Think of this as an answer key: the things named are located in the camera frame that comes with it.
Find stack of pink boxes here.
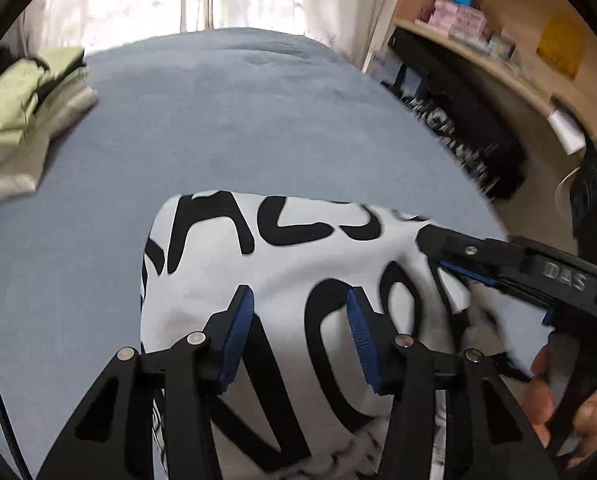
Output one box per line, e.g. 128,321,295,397
428,0,489,43

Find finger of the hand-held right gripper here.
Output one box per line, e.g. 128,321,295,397
415,224,534,291

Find small patterned box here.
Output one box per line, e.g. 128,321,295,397
488,32,521,63

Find folded light green jacket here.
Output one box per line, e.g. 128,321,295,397
0,46,88,153

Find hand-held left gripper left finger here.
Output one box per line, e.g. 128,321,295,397
36,284,256,480

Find white black printed jacket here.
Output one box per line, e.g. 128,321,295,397
139,190,534,480

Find yellow bag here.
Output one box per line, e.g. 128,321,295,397
535,12,586,81

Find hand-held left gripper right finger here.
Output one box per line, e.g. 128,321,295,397
345,287,559,480

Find white power adapter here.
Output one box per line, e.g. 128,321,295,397
547,106,588,156

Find white cable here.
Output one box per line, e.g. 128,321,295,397
553,165,581,206

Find black cable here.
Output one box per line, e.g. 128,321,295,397
0,342,34,480

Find black white printed garment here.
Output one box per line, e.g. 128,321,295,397
385,27,526,201

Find white cardboard box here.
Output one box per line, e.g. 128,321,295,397
365,50,404,88

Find bed with blue sheet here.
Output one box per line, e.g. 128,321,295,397
0,27,554,480

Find folded cream jacket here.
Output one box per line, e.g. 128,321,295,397
0,77,99,211

